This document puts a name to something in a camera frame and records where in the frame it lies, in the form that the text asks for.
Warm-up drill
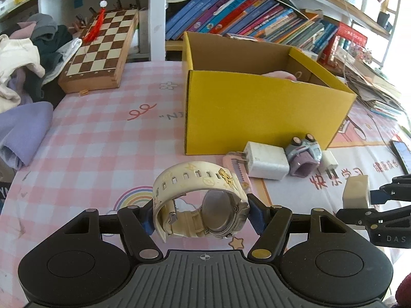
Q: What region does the wooden chessboard box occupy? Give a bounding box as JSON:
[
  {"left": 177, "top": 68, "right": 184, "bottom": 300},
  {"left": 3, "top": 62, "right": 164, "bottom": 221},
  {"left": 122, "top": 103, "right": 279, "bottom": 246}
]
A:
[{"left": 57, "top": 8, "right": 139, "bottom": 95}]

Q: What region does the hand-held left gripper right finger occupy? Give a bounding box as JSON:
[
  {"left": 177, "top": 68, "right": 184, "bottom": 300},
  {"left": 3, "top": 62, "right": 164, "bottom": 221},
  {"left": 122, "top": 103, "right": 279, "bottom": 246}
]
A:
[{"left": 246, "top": 196, "right": 352, "bottom": 261}]

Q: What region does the stack of papers and booklets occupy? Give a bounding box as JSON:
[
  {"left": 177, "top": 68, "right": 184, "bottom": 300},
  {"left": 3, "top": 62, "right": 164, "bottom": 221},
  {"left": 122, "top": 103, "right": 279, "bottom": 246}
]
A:
[{"left": 341, "top": 58, "right": 406, "bottom": 122}]

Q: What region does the pink checked tablecloth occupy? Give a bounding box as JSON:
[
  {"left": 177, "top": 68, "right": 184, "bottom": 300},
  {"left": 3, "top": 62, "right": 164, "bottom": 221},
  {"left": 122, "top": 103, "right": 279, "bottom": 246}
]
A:
[{"left": 0, "top": 60, "right": 411, "bottom": 264}]

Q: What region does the white shelf frame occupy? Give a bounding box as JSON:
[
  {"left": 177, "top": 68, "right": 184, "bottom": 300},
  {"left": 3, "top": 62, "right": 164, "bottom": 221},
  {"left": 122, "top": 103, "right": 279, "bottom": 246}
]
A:
[{"left": 0, "top": 0, "right": 403, "bottom": 71}]

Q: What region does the white storage container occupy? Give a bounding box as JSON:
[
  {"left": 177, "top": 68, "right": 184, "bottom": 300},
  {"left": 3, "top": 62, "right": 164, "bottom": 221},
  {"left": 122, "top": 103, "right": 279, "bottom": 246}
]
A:
[{"left": 360, "top": 0, "right": 381, "bottom": 14}]

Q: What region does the cream white garment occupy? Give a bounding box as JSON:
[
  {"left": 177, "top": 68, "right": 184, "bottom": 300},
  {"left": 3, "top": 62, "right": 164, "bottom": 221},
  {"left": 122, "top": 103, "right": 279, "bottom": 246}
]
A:
[{"left": 0, "top": 34, "right": 46, "bottom": 113}]

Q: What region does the small white charger plug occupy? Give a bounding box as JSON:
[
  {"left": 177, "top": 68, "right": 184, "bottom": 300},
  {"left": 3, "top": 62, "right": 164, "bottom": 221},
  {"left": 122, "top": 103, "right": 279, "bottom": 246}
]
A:
[{"left": 321, "top": 150, "right": 340, "bottom": 178}]

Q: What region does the black smartphone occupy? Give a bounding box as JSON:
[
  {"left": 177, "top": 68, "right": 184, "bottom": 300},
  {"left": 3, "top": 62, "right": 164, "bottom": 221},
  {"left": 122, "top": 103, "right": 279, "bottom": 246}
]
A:
[{"left": 390, "top": 140, "right": 411, "bottom": 174}]

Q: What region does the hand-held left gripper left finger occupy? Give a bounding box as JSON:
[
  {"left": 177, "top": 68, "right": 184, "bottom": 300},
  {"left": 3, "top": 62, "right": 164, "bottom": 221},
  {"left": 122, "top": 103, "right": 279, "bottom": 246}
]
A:
[{"left": 61, "top": 198, "right": 162, "bottom": 261}]

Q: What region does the pink item in box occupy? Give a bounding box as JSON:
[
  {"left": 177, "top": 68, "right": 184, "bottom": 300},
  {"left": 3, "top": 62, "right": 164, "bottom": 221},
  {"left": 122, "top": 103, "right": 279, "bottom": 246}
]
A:
[{"left": 261, "top": 70, "right": 298, "bottom": 82}]

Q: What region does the yellow cardboard box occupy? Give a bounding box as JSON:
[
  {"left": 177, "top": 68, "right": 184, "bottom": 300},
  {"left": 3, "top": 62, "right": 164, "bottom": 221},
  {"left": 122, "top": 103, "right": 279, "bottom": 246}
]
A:
[{"left": 182, "top": 31, "right": 358, "bottom": 155}]

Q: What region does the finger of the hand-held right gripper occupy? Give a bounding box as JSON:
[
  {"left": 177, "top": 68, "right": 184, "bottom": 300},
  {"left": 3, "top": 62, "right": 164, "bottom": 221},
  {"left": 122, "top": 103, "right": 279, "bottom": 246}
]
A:
[
  {"left": 369, "top": 175, "right": 411, "bottom": 205},
  {"left": 335, "top": 204, "right": 411, "bottom": 232}
]

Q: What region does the purple cloth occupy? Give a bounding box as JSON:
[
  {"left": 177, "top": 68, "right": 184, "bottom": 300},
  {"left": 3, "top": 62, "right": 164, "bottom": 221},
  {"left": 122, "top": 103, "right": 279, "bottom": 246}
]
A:
[{"left": 0, "top": 101, "right": 54, "bottom": 169}]

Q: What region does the dark clothes pile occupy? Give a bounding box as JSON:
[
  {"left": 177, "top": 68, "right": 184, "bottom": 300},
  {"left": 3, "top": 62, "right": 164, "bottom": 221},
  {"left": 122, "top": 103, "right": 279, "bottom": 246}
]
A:
[{"left": 6, "top": 13, "right": 83, "bottom": 105}]

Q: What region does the pink utility knife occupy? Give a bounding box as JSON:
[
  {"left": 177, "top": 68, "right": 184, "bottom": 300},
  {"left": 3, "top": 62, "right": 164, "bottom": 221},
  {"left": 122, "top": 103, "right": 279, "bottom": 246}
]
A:
[{"left": 223, "top": 152, "right": 255, "bottom": 196}]

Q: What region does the row of colourful books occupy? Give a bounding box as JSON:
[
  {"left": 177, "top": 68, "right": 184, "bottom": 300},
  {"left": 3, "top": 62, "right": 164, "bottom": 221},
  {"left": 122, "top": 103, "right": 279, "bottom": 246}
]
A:
[{"left": 165, "top": 0, "right": 339, "bottom": 52}]

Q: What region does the dark red clothing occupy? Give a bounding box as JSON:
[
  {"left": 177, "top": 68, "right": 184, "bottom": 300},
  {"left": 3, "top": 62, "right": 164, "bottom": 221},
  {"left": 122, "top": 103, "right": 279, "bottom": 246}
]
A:
[{"left": 384, "top": 271, "right": 411, "bottom": 308}]

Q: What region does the large white charger plug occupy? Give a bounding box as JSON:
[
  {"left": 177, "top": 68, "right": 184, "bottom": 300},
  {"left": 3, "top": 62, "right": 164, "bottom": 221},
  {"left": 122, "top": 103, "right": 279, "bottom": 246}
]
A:
[{"left": 238, "top": 141, "right": 290, "bottom": 180}]

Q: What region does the red tassel ornament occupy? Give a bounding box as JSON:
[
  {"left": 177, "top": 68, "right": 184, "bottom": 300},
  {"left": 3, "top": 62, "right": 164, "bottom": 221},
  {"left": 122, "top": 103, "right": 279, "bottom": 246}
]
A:
[{"left": 82, "top": 0, "right": 109, "bottom": 43}]

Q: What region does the white wristwatch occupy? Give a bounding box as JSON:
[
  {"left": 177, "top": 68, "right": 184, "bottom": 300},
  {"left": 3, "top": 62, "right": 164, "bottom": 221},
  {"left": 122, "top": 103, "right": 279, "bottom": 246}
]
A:
[{"left": 152, "top": 162, "right": 251, "bottom": 243}]

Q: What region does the white cube block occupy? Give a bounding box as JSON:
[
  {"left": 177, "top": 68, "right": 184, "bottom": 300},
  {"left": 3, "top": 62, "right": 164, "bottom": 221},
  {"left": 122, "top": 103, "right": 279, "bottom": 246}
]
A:
[{"left": 342, "top": 175, "right": 370, "bottom": 210}]

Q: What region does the purple toy car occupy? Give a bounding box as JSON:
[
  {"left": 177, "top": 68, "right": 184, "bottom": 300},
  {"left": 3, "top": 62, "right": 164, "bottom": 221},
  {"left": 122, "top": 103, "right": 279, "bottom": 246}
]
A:
[{"left": 285, "top": 133, "right": 322, "bottom": 178}]

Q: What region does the red game box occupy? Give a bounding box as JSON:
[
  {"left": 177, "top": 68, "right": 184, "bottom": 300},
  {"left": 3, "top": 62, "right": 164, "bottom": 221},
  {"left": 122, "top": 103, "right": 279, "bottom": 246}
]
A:
[{"left": 319, "top": 22, "right": 369, "bottom": 67}]

